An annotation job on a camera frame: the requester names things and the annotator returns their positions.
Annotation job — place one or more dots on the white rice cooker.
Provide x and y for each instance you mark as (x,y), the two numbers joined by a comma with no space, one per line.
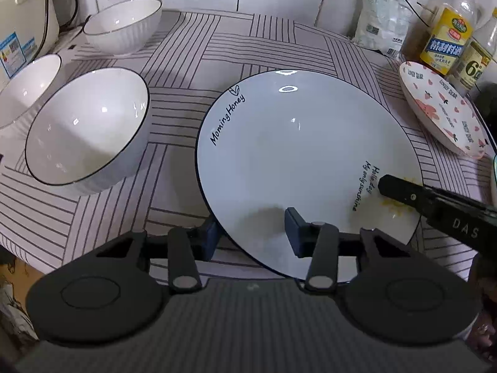
(29,29)

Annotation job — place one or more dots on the white bowl near cooker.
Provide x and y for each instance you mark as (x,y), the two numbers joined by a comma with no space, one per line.
(27,92)

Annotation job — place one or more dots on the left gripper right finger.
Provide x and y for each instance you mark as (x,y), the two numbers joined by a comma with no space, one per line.
(318,242)

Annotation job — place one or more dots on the white bowl black rim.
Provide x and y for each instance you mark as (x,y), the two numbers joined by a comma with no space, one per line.
(91,133)

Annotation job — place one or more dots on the white plastic bag of seasoning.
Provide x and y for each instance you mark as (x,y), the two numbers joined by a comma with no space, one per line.
(383,26)

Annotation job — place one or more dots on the clear vinegar bottle green label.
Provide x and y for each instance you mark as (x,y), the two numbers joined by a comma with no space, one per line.
(476,56)

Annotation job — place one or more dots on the striped white table mat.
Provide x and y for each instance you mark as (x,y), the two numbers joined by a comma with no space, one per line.
(188,63)

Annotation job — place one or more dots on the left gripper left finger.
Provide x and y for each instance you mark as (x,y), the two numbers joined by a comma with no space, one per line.
(185,246)

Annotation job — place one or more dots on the white ribbed bowl at back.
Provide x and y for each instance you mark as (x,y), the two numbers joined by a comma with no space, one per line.
(123,28)

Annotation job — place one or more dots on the large white plate with text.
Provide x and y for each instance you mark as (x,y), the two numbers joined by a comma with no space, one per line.
(302,140)

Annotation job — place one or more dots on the yellow label oil bottle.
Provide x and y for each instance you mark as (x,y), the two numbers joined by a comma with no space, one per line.
(449,29)

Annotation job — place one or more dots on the pink strawberry pattern plate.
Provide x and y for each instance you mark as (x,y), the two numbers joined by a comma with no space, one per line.
(448,116)

